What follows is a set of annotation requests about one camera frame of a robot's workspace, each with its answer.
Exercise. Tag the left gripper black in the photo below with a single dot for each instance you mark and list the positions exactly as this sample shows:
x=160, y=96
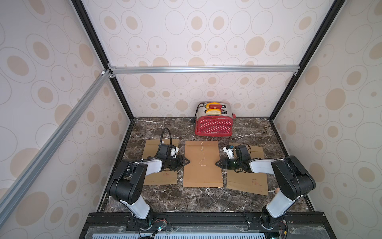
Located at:
x=180, y=163

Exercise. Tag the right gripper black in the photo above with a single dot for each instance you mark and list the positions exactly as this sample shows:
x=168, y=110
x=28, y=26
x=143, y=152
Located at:
x=229, y=164

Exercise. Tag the brown file envelope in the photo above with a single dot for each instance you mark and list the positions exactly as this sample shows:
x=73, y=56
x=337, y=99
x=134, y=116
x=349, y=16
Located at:
x=202, y=171
x=255, y=183
x=154, y=176

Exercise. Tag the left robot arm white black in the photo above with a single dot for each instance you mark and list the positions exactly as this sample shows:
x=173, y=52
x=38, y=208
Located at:
x=127, y=182

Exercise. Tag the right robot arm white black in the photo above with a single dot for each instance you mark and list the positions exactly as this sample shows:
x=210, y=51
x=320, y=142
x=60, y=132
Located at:
x=292, y=177

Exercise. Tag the red toaster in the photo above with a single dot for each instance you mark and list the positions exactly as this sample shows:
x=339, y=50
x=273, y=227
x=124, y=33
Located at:
x=214, y=125

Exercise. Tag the yellow toast front slot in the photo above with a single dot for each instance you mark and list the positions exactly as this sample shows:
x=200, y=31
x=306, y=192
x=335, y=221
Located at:
x=213, y=112

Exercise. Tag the yellow toast slot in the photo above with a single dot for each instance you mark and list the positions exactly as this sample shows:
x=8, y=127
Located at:
x=213, y=105
x=213, y=112

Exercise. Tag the yellow toast rear slot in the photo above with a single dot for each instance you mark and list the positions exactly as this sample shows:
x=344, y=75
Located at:
x=213, y=105

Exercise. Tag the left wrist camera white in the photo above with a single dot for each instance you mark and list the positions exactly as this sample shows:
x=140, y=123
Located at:
x=174, y=151

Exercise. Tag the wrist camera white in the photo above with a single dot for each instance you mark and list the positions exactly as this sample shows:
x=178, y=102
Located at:
x=230, y=151
x=174, y=151

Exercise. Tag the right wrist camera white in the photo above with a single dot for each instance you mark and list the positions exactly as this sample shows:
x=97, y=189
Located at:
x=230, y=151

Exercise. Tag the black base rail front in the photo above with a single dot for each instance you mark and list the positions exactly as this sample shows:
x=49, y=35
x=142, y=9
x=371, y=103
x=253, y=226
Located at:
x=247, y=225

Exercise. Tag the horizontal aluminium rail back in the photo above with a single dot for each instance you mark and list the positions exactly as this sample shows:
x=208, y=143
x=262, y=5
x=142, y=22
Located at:
x=204, y=69

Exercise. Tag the diagonal aluminium rail left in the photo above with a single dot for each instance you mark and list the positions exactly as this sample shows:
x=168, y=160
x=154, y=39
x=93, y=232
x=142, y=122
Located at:
x=18, y=190

